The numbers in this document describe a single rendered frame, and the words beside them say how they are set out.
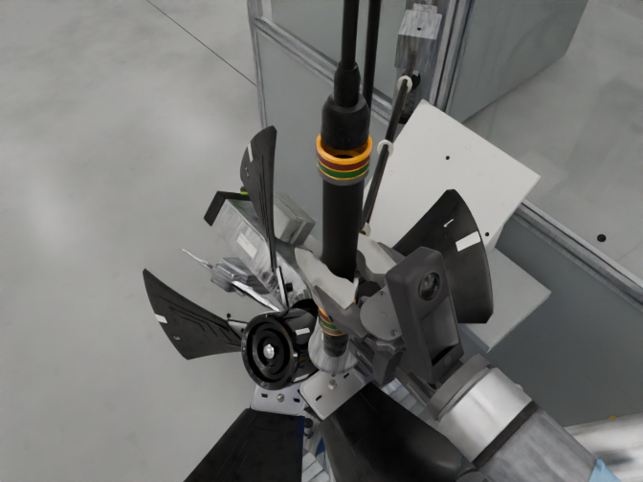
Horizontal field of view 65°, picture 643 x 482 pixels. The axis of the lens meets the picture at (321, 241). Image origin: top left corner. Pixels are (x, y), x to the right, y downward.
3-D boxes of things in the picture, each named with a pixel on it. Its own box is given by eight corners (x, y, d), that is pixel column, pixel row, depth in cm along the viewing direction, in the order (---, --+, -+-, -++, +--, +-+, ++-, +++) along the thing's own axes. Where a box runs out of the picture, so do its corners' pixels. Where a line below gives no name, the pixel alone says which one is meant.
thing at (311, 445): (316, 427, 108) (325, 398, 106) (337, 444, 105) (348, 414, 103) (292, 439, 101) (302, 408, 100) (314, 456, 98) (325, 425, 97)
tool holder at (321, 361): (320, 309, 72) (320, 270, 64) (368, 320, 71) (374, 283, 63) (301, 366, 67) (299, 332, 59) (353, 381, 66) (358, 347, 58)
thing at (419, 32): (402, 42, 105) (408, 2, 98) (436, 47, 104) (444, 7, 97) (392, 71, 99) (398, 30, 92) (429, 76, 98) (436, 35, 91)
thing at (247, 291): (296, 325, 94) (183, 252, 114) (299, 315, 94) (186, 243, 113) (288, 327, 92) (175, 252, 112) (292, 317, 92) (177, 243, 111)
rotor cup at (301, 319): (271, 340, 94) (218, 352, 84) (309, 280, 89) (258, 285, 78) (321, 400, 87) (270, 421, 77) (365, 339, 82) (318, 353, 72)
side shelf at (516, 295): (442, 214, 147) (444, 208, 144) (547, 297, 130) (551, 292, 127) (382, 257, 137) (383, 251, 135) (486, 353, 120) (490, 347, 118)
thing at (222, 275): (219, 280, 107) (224, 262, 106) (237, 292, 104) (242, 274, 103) (209, 280, 105) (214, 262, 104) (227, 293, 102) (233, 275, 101)
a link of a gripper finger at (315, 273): (279, 290, 56) (345, 339, 52) (276, 258, 51) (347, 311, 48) (299, 272, 57) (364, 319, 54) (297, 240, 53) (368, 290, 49)
